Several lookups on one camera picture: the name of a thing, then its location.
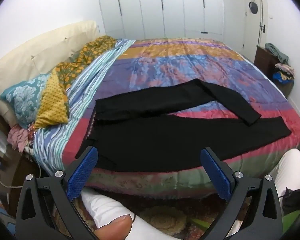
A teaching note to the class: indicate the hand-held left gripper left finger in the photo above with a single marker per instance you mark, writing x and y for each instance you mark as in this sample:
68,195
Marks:
83,172

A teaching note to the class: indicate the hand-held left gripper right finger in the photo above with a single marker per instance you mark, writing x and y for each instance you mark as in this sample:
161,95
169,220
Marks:
215,172

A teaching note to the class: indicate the black pants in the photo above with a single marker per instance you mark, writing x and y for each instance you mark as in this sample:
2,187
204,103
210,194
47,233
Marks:
152,142

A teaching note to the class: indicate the person's left hand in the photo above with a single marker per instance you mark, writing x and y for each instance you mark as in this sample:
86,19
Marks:
112,230

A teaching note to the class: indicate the person's left leg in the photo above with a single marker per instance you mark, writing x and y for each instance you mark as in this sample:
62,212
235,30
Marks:
102,205

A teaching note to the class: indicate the person's leg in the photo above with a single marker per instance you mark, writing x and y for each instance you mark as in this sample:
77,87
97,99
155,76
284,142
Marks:
102,205
290,170

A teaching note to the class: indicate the patterned floor rug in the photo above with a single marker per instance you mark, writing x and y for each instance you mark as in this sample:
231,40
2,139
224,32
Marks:
165,212

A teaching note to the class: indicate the wooden nightstand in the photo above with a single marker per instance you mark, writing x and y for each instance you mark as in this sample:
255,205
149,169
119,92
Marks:
17,170

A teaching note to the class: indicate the pink crumpled cloth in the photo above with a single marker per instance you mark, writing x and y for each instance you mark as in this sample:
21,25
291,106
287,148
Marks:
17,137

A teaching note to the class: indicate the person's right leg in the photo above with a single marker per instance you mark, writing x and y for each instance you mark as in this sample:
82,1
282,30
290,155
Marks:
290,170

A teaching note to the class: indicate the mustard dotted pillow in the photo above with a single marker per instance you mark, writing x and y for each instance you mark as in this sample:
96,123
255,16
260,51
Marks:
52,102

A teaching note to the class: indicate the dark bag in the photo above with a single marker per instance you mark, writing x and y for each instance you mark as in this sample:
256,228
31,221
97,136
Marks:
293,201

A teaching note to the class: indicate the green object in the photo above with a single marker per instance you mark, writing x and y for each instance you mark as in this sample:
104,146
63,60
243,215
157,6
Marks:
291,222

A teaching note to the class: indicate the blue striped bed sheet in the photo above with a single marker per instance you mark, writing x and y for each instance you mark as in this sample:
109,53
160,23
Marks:
85,80

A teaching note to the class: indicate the teal floral pillow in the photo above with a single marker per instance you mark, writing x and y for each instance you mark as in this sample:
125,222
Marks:
22,100

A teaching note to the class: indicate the orange floral pillow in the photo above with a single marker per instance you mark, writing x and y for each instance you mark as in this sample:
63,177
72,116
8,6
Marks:
97,46
70,71

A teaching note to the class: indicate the colourful patchwork quilt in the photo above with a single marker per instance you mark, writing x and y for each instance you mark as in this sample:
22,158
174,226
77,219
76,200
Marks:
180,65

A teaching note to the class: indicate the blue bag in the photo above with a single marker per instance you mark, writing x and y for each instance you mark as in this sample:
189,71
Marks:
280,77

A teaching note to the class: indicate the dark wooden cabinet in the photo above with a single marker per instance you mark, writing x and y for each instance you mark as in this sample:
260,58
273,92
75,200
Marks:
263,60

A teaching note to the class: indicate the pile of pink clothes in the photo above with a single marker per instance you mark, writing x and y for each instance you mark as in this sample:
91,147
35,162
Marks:
285,68

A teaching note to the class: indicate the cream padded headboard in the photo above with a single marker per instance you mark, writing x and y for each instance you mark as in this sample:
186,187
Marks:
40,50

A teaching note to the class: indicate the grey-green cloth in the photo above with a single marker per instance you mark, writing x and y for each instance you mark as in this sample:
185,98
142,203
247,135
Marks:
277,52

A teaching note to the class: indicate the white door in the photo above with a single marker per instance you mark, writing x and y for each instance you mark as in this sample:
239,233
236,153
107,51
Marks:
250,30

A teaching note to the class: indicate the round grey door ornament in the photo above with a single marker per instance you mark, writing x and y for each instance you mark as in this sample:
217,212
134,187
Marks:
253,7

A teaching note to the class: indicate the white wardrobe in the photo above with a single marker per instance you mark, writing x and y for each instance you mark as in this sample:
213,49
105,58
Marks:
150,10

